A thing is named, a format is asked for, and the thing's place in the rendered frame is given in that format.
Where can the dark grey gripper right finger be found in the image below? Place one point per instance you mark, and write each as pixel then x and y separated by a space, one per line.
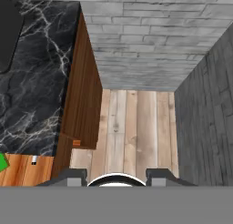
pixel 157 175

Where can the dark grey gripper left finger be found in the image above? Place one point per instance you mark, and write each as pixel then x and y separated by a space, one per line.
pixel 74 175

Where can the green sponge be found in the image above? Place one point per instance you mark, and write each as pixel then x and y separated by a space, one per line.
pixel 3 162

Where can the dark brown wooden counter cabinet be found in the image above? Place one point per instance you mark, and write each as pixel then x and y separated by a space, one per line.
pixel 82 97

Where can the small orange wooden block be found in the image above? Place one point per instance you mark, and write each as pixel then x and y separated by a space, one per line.
pixel 76 143

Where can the white round black-rimmed object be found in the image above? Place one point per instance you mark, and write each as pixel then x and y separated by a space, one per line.
pixel 116 179

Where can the light wooden cupboard door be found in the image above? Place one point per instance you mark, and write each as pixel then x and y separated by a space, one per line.
pixel 27 171

